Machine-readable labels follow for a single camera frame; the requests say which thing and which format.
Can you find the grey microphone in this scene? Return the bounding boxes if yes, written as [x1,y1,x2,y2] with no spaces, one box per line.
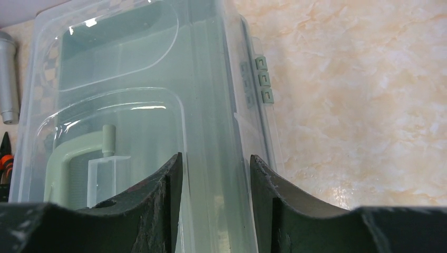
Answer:
[1,31,20,125]

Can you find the green plastic toolbox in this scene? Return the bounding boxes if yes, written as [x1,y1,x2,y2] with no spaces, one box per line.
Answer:
[9,1,273,252]

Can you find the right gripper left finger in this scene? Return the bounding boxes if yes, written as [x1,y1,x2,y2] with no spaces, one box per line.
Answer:
[1,153,183,252]

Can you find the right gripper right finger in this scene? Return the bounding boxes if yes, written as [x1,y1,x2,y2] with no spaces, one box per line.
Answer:
[250,155,446,252]

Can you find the large orange combination pliers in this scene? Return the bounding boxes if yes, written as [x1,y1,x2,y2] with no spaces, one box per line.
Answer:
[1,132,14,202]

